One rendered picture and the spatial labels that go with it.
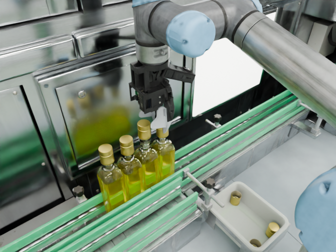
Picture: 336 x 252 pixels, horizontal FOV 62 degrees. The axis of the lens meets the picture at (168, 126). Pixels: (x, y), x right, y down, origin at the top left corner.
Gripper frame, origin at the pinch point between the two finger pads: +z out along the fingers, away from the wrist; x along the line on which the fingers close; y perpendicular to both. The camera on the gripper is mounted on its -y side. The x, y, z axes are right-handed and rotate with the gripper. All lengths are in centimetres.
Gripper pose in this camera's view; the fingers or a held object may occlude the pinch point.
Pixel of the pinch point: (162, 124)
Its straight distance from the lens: 77.5
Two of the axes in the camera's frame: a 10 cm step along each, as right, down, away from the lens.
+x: 5.7, 5.1, -6.4
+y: -8.2, 3.6, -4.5
